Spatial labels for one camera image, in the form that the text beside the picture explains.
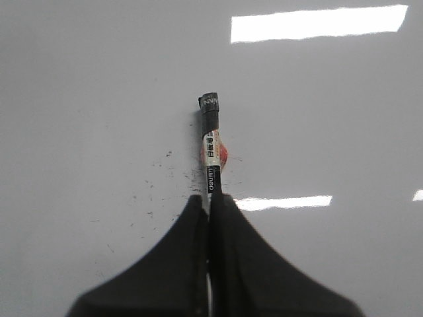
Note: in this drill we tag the red round magnet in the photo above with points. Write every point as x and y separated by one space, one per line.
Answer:
222 151

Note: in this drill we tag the white black whiteboard marker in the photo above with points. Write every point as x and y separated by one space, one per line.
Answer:
211 144

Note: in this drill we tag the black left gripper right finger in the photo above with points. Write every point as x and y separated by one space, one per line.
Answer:
249 278

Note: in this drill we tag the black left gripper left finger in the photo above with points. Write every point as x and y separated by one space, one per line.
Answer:
170 280

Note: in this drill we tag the white whiteboard with aluminium frame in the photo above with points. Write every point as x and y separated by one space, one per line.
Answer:
320 110

